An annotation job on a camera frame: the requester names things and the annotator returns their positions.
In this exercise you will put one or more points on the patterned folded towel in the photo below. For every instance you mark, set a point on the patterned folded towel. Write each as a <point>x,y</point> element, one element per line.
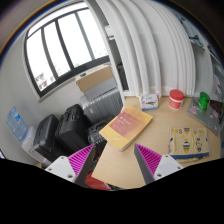
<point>188,143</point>

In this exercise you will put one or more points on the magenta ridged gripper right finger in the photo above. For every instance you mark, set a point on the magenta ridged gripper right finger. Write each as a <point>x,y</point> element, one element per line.
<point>154,166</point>

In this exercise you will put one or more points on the small white tissue box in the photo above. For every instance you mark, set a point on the small white tissue box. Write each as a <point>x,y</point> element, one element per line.
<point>149,102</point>

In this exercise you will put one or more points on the blue water bottle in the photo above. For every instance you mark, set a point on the blue water bottle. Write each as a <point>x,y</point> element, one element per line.
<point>16,124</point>

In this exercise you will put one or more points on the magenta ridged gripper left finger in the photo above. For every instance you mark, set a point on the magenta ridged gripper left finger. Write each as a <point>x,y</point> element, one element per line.
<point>75,167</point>

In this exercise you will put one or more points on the red object under table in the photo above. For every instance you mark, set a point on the red object under table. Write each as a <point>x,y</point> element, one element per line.
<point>96,184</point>

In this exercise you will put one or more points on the white water dispenser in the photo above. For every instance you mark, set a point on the white water dispenser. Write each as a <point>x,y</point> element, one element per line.
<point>27,146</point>

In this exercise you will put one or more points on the white curtain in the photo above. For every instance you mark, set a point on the white curtain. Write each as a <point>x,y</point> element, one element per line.
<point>155,50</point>

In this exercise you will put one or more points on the silver ribbed suitcase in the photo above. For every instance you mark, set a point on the silver ribbed suitcase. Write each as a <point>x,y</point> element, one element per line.
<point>106,105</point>

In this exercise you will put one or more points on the black crate under table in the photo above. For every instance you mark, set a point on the black crate under table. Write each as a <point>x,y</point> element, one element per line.
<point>94,136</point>

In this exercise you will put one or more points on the red lidded white jar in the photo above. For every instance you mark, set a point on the red lidded white jar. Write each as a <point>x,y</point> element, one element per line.
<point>176,98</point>

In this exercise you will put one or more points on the black case left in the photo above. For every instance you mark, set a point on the black case left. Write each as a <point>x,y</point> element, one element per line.
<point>45,142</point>

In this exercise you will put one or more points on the grey laptop with stickers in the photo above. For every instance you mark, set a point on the grey laptop with stickers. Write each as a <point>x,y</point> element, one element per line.
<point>211,117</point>

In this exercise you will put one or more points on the yellow and red book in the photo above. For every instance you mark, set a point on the yellow and red book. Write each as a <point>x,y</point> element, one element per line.
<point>125,127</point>

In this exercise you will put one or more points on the black framed window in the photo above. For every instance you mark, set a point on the black framed window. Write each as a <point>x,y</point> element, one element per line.
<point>63,44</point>

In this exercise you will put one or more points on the green cup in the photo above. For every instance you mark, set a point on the green cup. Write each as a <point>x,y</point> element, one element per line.
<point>203,100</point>

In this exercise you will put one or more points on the black bag right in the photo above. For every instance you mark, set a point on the black bag right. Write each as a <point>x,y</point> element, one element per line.
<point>72,129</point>

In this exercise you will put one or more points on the cardboard box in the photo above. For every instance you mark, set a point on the cardboard box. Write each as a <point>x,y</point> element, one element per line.
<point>93,77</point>

